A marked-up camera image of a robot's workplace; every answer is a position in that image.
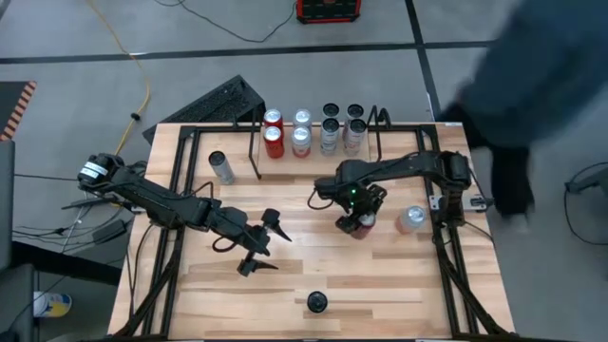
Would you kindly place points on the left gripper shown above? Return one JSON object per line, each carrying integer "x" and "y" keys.
{"x": 237, "y": 225}

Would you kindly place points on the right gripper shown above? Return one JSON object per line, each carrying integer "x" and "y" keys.
{"x": 358, "y": 199}

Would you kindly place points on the red Coca-Cola can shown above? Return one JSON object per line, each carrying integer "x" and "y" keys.
{"x": 365, "y": 230}
{"x": 273, "y": 142}
{"x": 273, "y": 116}

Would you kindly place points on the white red-band Celsius can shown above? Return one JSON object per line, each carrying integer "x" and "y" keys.
{"x": 355, "y": 138}
{"x": 317, "y": 302}

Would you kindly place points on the white blue Celsius can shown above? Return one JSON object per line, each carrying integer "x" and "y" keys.
{"x": 223, "y": 171}
{"x": 355, "y": 110}

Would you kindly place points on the raspberry lime Spindrift can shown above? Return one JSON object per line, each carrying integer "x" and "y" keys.
{"x": 300, "y": 142}

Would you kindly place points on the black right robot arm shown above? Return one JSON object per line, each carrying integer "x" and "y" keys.
{"x": 408, "y": 164}

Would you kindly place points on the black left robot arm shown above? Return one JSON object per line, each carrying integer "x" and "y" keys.
{"x": 152, "y": 199}

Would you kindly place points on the black perforated metal panel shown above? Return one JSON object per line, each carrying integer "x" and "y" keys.
{"x": 214, "y": 102}

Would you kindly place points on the black power adapter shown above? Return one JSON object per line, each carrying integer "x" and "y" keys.
{"x": 109, "y": 232}

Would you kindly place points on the black power strip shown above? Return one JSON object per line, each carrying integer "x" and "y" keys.
{"x": 85, "y": 203}

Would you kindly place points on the red black equipment case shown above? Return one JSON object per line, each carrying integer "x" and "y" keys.
{"x": 328, "y": 9}

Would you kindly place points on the white yellow blue container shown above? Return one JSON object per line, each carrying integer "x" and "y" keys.
{"x": 52, "y": 305}

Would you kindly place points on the person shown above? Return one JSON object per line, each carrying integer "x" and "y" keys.
{"x": 541, "y": 81}

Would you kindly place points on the grey stand leg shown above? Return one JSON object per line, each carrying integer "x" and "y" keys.
{"x": 589, "y": 183}

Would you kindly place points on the grey cabinet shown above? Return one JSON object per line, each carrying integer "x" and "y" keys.
{"x": 5, "y": 204}

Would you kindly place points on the black mat with orange stripes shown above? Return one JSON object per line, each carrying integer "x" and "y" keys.
{"x": 12, "y": 102}

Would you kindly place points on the wooden shelf with black frame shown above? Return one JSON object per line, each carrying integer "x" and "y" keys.
{"x": 309, "y": 168}

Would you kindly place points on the white metal bracket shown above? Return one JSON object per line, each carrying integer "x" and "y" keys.
{"x": 434, "y": 202}

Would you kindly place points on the black aluminium table frame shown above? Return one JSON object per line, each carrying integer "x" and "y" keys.
{"x": 445, "y": 266}

